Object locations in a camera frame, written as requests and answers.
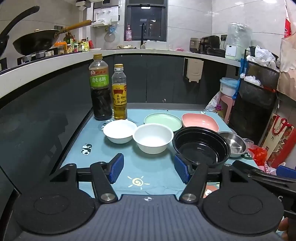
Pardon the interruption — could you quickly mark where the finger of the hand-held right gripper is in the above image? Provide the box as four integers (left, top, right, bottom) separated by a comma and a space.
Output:
232, 160, 296, 186

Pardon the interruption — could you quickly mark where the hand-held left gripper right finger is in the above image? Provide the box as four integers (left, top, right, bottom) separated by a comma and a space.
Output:
174, 154, 249, 203

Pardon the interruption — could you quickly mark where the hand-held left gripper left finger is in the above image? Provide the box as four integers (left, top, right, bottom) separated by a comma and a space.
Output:
49, 153, 125, 202

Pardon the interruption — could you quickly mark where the black plastic bowl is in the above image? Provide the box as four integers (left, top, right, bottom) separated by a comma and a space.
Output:
172, 127, 231, 168

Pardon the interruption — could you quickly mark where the small white bowl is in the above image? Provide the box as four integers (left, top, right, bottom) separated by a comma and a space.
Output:
103, 120, 137, 144

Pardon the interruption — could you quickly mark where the large white bowl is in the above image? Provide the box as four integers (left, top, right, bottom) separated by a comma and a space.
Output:
133, 123, 174, 154

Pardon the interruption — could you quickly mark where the pink plate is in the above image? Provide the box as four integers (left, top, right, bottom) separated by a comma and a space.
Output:
181, 113, 220, 133

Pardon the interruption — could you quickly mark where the green plate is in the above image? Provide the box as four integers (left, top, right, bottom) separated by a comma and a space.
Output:
144, 113, 182, 131

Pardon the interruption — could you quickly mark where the red plastic bag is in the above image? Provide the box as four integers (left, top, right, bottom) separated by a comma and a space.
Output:
248, 145, 267, 166

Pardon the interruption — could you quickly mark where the crumpled clear plastic bag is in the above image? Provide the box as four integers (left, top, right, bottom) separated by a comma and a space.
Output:
242, 138, 255, 149

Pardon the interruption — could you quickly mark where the stainless steel bowl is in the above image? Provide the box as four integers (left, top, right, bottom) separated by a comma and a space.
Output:
218, 131, 247, 158

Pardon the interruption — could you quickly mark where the yellow cooking oil bottle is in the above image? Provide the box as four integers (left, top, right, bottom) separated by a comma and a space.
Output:
112, 64, 128, 120

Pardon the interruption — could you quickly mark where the dark vinegar bottle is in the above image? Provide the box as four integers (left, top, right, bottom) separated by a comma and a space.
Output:
89, 54, 113, 121

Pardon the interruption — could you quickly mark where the pink plastic stool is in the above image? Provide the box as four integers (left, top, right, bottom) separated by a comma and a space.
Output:
217, 92, 235, 123

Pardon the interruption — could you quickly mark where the patterned plastic bag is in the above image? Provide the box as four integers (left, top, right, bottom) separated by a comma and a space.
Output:
205, 91, 222, 112

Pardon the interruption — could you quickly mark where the black mesh storage rack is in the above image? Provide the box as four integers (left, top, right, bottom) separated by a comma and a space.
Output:
229, 46, 280, 144

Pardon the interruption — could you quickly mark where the white container with blue lid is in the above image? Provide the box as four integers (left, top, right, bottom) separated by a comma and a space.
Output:
220, 77, 238, 97

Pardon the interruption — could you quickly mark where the small white plastic bag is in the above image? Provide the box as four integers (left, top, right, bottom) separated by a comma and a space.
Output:
243, 75, 263, 87

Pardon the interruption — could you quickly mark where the kitchen counter with dark cabinets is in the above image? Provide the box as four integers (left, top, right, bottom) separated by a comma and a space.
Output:
0, 47, 242, 209

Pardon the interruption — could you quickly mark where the beige hanging cabinet bin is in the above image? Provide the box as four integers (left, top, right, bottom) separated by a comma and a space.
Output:
184, 58, 204, 82

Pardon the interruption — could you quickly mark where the blue hanging tool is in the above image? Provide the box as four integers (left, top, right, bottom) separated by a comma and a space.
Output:
233, 59, 247, 100

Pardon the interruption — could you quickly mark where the beige cardboard sheet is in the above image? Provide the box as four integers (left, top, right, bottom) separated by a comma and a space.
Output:
276, 36, 296, 102

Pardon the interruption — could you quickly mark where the large white plastic bag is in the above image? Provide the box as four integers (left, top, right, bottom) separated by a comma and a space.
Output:
246, 46, 278, 67

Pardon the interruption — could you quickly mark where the white appliance under plastic cover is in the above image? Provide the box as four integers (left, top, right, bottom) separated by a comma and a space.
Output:
225, 22, 252, 61

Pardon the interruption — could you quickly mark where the black griddle pan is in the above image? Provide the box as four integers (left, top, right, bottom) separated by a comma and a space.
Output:
206, 47, 226, 57

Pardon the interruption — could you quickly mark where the silver rice cooker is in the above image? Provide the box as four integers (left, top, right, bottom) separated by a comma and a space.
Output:
190, 37, 204, 53

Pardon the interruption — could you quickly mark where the row of condiment jars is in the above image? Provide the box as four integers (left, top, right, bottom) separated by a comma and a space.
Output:
54, 31, 90, 54

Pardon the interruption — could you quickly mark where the black faucet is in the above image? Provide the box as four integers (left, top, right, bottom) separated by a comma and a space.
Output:
140, 23, 147, 49

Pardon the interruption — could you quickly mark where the black air fryer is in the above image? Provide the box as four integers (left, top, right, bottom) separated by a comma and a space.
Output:
201, 35, 221, 52

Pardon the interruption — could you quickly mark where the hanging translucent scoop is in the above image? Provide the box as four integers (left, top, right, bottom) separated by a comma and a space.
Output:
104, 25, 117, 43

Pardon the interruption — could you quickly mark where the gas stove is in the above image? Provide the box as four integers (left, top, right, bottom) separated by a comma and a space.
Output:
0, 50, 67, 70

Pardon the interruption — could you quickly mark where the dark window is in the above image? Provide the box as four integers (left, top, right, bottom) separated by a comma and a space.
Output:
125, 0, 167, 42

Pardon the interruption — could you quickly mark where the red and white bag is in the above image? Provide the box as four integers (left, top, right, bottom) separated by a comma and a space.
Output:
283, 0, 296, 39

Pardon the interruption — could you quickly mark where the black frying pan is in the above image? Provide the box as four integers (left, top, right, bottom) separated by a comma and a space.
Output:
0, 6, 40, 58

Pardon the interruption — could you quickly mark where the red handled gift bag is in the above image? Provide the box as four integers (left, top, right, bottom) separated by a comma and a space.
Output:
260, 113, 295, 167

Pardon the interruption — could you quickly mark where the black wok with wooden handle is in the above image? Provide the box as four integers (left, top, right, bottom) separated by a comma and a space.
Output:
13, 20, 93, 56

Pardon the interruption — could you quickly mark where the white wall rack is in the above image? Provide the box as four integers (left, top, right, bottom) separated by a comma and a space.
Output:
90, 6, 121, 27

